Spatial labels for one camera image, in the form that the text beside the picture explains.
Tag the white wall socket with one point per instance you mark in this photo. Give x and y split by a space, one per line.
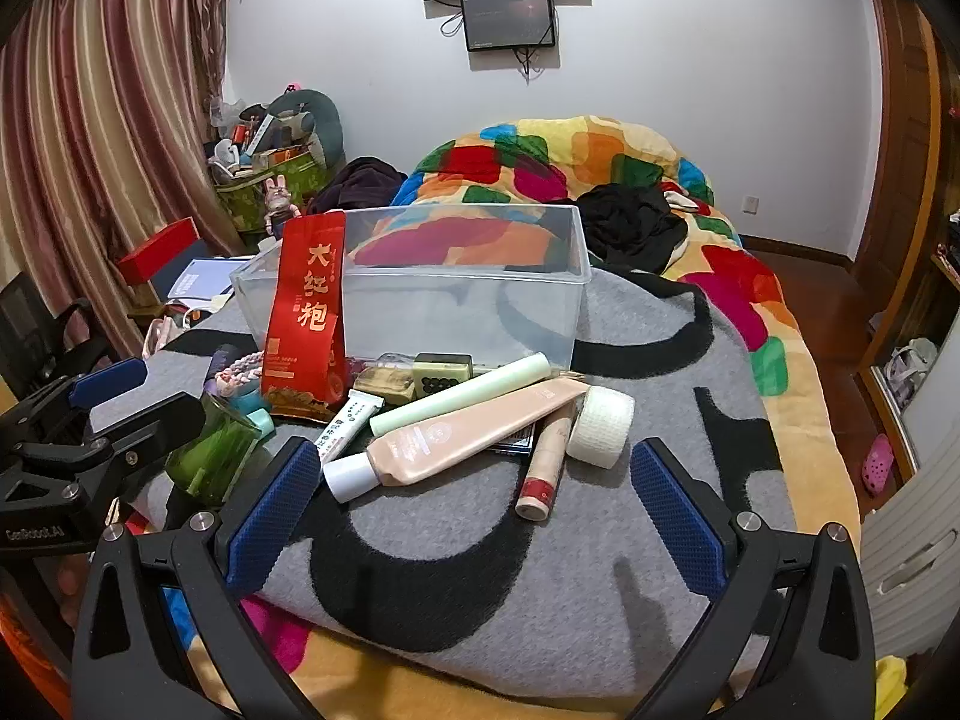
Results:
750 204

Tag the black chair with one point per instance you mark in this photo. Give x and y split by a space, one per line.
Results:
30 322

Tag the teal tape roll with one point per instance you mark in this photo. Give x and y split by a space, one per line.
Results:
251 409

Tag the colourful patchwork blanket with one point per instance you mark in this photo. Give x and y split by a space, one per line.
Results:
735 285

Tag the light green tube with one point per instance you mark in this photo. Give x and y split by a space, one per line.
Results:
457 396

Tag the beige stick with red cap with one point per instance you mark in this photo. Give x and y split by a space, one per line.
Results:
544 472

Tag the white item on clothes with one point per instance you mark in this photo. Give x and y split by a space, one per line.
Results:
679 200

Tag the white papers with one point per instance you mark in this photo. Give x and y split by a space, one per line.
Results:
202 277

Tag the cream mahjong tile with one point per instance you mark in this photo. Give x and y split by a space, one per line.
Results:
442 373

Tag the green glass bottle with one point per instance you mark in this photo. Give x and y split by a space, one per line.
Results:
214 454

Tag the green patterned bag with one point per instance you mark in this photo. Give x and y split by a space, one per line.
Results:
240 202

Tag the dark purple cloth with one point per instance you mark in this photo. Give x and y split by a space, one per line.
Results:
360 184

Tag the small gold packet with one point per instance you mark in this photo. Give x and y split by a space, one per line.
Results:
386 386

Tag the red box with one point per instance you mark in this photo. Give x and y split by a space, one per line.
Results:
154 255

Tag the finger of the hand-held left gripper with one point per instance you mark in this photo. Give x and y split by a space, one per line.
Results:
109 381
154 421

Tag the white cabinet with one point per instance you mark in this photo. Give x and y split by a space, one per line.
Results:
915 562

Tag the grey sneakers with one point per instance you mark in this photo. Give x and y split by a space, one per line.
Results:
911 367

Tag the red tea packet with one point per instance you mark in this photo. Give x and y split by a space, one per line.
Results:
307 300

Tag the peach cream tube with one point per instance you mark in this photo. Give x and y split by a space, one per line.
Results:
450 442

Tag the pink clog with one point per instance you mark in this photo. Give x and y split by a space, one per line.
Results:
877 465

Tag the white bandage roll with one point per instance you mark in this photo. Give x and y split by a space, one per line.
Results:
600 427

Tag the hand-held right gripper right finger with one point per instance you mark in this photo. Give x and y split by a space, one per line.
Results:
675 517

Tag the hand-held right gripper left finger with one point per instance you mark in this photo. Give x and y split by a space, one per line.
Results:
274 517

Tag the clear plastic storage box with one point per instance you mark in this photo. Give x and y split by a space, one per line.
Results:
465 300

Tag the dark blue box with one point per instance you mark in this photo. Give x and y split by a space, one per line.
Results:
176 266

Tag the grey neck pillow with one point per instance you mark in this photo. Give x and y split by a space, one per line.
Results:
322 116

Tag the wooden door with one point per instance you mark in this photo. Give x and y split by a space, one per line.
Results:
904 165

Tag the striped brown curtain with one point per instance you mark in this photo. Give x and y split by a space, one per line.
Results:
97 127

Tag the small white ointment tube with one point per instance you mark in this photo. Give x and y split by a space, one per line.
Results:
345 427

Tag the black clothes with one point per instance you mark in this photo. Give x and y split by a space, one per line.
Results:
630 225

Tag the grey black patterned blanket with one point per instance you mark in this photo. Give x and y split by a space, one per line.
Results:
465 577

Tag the bunny figure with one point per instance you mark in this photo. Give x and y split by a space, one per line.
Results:
279 202

